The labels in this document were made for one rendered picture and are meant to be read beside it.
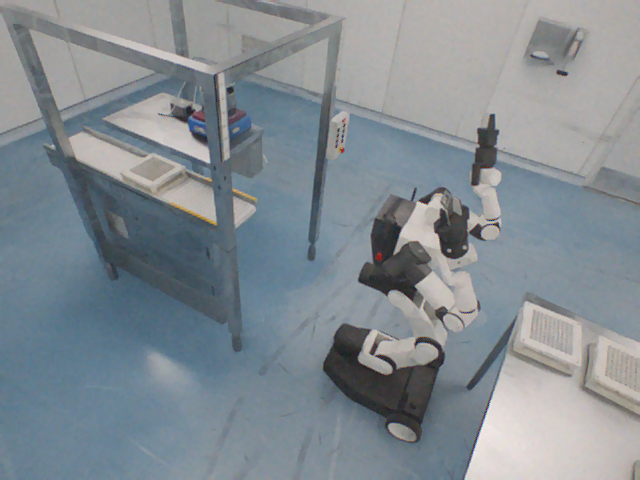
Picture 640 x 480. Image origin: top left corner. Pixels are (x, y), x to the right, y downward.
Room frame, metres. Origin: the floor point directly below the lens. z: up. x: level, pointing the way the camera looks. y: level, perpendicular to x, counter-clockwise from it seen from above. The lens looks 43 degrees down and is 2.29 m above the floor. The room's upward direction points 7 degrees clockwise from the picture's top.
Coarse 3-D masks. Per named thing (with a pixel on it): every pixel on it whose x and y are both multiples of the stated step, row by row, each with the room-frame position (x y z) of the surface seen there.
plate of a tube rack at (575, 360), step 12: (528, 312) 1.16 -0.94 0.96; (552, 312) 1.18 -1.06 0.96; (528, 324) 1.09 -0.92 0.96; (552, 324) 1.11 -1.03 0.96; (576, 324) 1.13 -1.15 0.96; (528, 336) 1.03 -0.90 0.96; (576, 336) 1.06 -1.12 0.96; (540, 348) 0.98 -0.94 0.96; (552, 348) 0.98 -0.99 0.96; (576, 348) 1.00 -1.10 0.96; (564, 360) 0.93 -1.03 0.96; (576, 360) 0.94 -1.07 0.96
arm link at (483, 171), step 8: (480, 160) 1.52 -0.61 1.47; (488, 160) 1.51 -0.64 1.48; (496, 160) 1.53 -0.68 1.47; (472, 168) 1.51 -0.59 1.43; (480, 168) 1.52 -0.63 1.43; (488, 168) 1.51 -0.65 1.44; (472, 176) 1.49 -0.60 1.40; (480, 176) 1.50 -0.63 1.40; (488, 176) 1.47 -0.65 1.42; (496, 176) 1.48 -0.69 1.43; (472, 184) 1.48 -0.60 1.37; (488, 184) 1.47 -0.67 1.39; (496, 184) 1.47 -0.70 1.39
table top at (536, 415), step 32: (576, 320) 1.21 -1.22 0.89; (512, 352) 0.99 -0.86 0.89; (512, 384) 0.84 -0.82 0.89; (544, 384) 0.86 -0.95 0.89; (576, 384) 0.87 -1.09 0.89; (512, 416) 0.71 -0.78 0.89; (544, 416) 0.72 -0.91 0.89; (576, 416) 0.74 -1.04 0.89; (608, 416) 0.75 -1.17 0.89; (480, 448) 0.57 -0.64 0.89; (512, 448) 0.59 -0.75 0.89; (544, 448) 0.60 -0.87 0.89; (576, 448) 0.62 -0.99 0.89; (608, 448) 0.63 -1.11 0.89
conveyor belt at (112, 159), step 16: (80, 144) 2.05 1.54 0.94; (96, 144) 2.07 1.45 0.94; (96, 160) 1.90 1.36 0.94; (112, 160) 1.92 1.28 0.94; (128, 160) 1.94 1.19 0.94; (176, 192) 1.70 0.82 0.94; (192, 192) 1.72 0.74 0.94; (208, 192) 1.74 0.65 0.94; (192, 208) 1.58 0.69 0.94; (208, 208) 1.60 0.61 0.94; (240, 208) 1.63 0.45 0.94; (240, 224) 1.54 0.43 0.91
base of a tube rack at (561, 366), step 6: (516, 336) 1.06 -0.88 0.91; (516, 342) 1.03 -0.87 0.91; (516, 348) 1.00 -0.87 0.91; (522, 348) 1.00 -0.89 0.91; (528, 348) 1.00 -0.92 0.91; (528, 354) 0.98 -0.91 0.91; (534, 354) 0.98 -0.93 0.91; (540, 354) 0.98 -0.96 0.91; (540, 360) 0.96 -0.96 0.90; (546, 360) 0.95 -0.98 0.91; (552, 360) 0.96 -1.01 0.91; (558, 360) 0.96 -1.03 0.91; (552, 366) 0.94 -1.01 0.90; (558, 366) 0.93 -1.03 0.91; (564, 366) 0.93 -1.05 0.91; (564, 372) 0.92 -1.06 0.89; (570, 372) 0.92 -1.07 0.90
